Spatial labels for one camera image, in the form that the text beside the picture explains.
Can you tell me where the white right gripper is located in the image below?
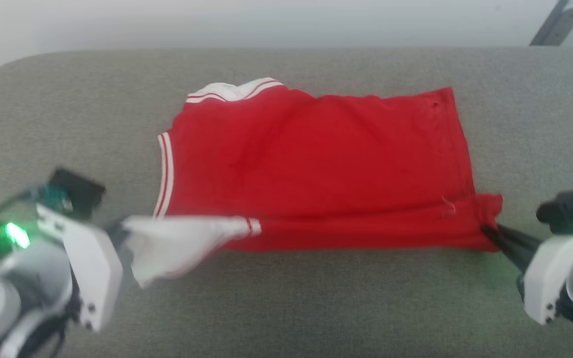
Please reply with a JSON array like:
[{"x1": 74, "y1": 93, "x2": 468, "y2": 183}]
[{"x1": 480, "y1": 225, "x2": 573, "y2": 326}]

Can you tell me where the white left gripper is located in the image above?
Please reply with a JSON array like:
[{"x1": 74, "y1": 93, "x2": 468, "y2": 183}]
[{"x1": 35, "y1": 201, "x2": 135, "y2": 333}]

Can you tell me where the red and white jersey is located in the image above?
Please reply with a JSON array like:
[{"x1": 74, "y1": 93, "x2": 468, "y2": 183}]
[{"x1": 122, "y1": 77, "x2": 503, "y2": 289}]

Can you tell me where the grey metal pole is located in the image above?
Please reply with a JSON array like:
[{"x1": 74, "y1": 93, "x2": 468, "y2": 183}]
[{"x1": 529, "y1": 0, "x2": 572, "y2": 47}]

